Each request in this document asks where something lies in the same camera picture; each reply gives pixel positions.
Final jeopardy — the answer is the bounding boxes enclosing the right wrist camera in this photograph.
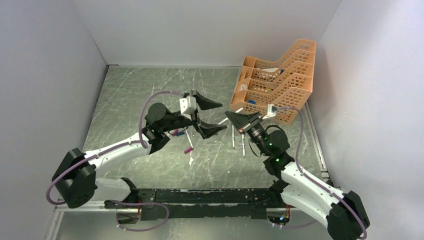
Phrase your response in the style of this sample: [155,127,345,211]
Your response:
[262,104,278,120]

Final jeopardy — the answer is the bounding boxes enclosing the orange plastic file rack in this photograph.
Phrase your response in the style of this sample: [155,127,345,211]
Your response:
[229,39,317,115]

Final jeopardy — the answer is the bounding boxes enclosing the blue pen cap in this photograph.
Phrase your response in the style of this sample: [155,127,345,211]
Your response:
[174,131,185,137]

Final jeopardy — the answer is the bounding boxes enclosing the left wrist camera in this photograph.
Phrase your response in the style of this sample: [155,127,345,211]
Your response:
[179,95,197,116]

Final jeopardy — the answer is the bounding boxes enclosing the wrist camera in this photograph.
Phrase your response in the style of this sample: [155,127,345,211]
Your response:
[179,95,197,116]
[262,104,278,120]

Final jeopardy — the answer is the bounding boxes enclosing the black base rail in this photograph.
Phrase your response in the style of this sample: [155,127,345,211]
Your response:
[104,188,286,221]

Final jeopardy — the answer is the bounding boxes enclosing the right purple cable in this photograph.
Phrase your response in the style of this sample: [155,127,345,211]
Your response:
[270,105,369,240]

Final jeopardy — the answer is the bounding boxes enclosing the aluminium frame rail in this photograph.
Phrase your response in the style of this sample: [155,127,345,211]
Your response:
[54,200,138,213]

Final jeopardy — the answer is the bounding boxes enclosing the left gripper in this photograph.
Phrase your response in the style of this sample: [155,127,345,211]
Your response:
[161,90,227,138]

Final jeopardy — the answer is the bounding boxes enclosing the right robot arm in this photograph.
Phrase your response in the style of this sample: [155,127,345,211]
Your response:
[225,111,370,240]

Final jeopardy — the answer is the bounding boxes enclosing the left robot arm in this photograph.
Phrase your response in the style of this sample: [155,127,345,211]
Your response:
[45,90,226,209]

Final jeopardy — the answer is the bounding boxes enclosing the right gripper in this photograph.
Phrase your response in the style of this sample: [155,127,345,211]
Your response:
[225,111,270,156]

